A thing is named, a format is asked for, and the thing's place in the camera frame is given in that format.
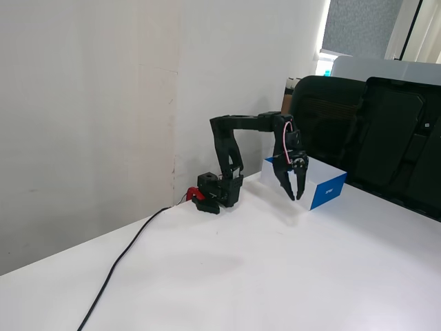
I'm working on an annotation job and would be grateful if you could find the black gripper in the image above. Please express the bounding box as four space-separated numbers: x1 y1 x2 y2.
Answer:
274 132 309 201

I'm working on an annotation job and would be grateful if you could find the blue and white cardboard box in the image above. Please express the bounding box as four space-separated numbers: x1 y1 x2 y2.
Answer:
260 154 348 211

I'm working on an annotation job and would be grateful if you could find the brown cardboard box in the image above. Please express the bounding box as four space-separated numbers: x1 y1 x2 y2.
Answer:
279 92 294 117

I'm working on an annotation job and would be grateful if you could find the black mesh office chair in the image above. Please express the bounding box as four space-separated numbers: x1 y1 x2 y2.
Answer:
287 74 367 173

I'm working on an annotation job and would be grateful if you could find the red black table clamp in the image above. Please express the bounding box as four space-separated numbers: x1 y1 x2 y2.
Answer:
185 187 221 215

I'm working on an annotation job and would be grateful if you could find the white board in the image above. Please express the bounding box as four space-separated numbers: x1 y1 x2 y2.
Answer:
331 54 441 87

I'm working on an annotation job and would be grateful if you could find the white red servo wire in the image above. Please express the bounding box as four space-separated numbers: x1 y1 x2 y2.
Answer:
281 120 294 166

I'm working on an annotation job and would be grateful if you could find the black power cable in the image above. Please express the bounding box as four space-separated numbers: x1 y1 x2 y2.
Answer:
76 205 173 331

